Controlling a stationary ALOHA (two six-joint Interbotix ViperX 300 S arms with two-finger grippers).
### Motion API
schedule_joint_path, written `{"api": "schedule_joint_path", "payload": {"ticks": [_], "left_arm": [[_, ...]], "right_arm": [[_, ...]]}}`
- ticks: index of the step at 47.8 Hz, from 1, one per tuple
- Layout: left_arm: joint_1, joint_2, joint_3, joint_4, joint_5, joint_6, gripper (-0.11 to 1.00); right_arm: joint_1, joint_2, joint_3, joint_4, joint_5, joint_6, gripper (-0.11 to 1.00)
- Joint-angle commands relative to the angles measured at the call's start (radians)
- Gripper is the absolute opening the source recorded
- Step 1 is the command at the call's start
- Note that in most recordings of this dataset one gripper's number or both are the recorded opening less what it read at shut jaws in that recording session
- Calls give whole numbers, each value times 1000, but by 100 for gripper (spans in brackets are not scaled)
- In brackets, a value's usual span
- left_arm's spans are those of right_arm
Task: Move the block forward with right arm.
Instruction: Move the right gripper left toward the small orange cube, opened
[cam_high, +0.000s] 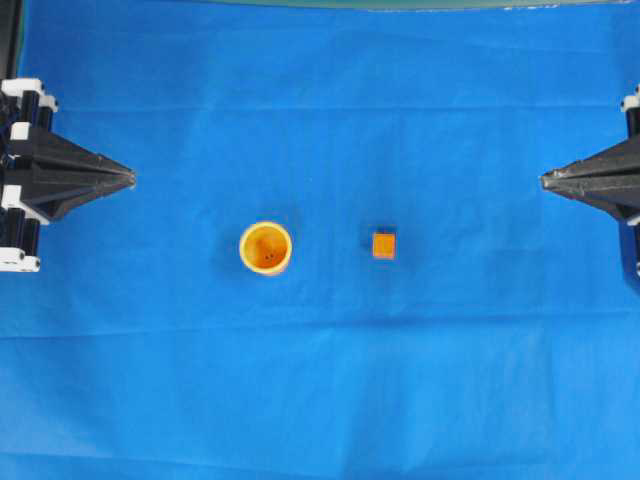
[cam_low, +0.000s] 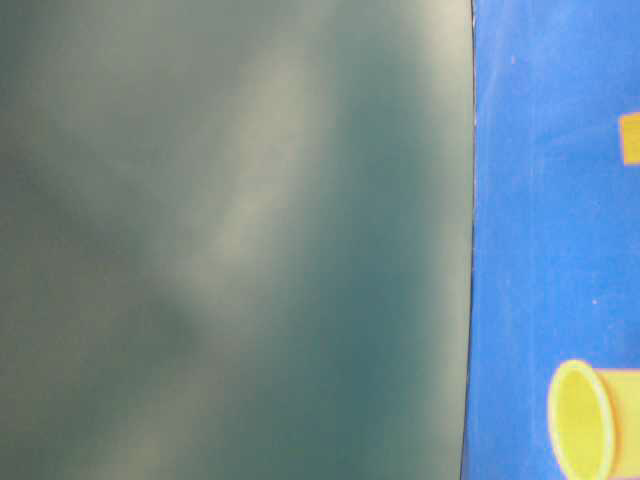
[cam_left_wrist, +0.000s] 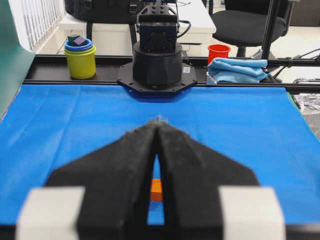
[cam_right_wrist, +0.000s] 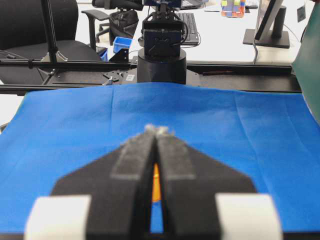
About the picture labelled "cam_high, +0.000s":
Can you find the yellow plastic cup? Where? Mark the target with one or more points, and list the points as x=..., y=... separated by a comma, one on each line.
x=266, y=248

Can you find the black frame post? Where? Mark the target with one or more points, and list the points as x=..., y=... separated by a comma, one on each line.
x=11, y=35

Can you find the orange cube block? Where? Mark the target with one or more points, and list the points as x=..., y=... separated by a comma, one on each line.
x=384, y=245

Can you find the blue table cloth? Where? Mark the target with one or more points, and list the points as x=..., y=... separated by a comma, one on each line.
x=501, y=342

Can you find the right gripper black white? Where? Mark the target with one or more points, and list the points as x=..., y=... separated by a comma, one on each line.
x=619, y=197

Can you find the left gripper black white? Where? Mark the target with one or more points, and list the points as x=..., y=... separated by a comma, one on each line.
x=28, y=204

